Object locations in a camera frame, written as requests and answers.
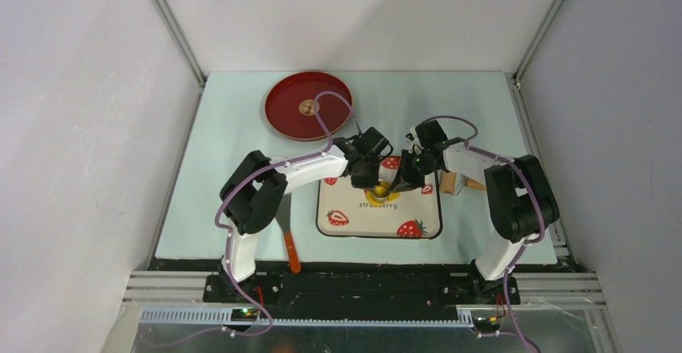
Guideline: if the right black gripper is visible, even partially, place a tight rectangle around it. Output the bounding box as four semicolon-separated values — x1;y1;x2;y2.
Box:
389;149;439;194

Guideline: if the yellow dough ball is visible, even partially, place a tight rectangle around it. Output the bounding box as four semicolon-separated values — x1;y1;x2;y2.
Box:
365;181;400;207

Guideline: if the white strawberry print tray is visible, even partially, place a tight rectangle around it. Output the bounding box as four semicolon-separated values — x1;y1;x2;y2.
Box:
317;174;442;239

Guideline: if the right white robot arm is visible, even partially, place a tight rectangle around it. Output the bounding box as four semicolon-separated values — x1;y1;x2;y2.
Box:
389;117;560;303

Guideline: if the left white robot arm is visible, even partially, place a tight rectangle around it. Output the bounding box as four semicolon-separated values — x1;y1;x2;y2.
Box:
214;127;393;302

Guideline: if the round red lacquer tray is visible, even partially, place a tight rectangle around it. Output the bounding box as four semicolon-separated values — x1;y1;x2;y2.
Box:
264;72;353;142

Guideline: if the orange handled metal scraper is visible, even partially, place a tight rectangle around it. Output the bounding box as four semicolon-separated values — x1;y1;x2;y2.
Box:
276;210;302;274

